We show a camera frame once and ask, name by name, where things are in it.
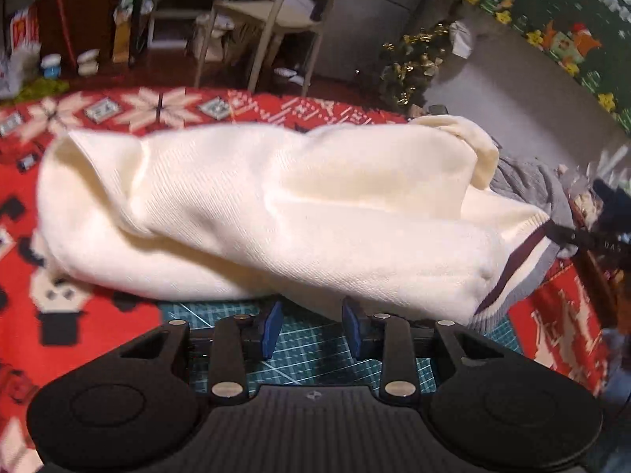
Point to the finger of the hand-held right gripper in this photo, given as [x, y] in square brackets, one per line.
[577, 241]

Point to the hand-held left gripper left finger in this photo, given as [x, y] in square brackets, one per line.
[270, 330]

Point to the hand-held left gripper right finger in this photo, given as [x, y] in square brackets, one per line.
[352, 330]

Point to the white knit sweater vest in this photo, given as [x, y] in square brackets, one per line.
[256, 207]

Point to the green cutting mat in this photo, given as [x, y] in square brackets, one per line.
[300, 354]

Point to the dark navy cloth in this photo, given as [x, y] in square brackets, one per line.
[611, 202]

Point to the grey cloth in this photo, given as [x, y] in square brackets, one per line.
[527, 182]

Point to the small tinsel christmas tree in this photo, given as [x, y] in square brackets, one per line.
[411, 66]

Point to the red patterned blanket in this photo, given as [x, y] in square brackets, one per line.
[88, 118]

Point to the white wooden chair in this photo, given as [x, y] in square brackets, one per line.
[276, 10]

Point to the white round container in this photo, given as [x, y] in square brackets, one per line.
[87, 63]

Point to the white ladder shelf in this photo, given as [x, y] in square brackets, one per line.
[170, 5]

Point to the blue and white cup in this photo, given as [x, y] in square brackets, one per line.
[51, 66]

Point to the brown wooden cabinet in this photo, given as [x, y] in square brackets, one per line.
[84, 19]

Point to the white plastic bag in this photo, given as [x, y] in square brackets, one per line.
[22, 59]

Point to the green christmas wall banner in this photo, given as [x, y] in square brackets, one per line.
[562, 15]

